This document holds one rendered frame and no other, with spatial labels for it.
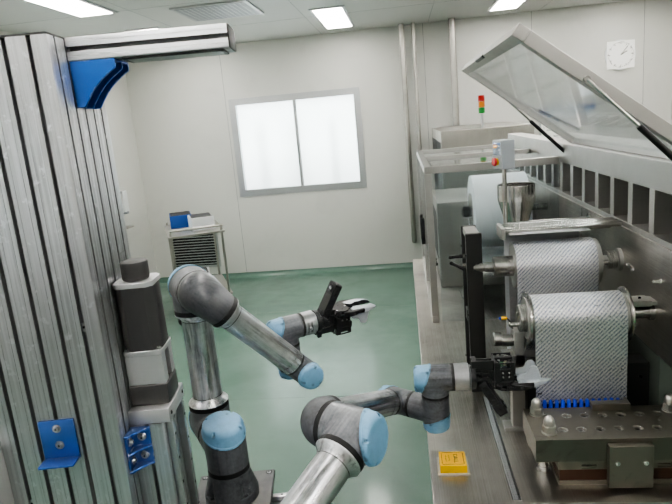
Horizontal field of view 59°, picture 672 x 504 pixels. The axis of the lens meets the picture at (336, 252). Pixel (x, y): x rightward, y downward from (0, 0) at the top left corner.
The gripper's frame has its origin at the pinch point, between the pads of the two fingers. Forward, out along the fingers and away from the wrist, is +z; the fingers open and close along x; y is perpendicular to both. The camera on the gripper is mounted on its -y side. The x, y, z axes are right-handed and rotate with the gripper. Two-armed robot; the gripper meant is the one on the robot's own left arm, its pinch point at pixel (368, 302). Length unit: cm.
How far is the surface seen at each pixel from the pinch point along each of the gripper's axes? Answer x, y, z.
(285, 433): -132, 143, 18
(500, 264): 24.9, -15.0, 32.6
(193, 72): -574, -52, 98
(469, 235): 15.0, -22.4, 28.1
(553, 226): 31, -26, 47
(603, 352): 63, -2, 35
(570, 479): 74, 22, 14
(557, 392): 58, 10, 25
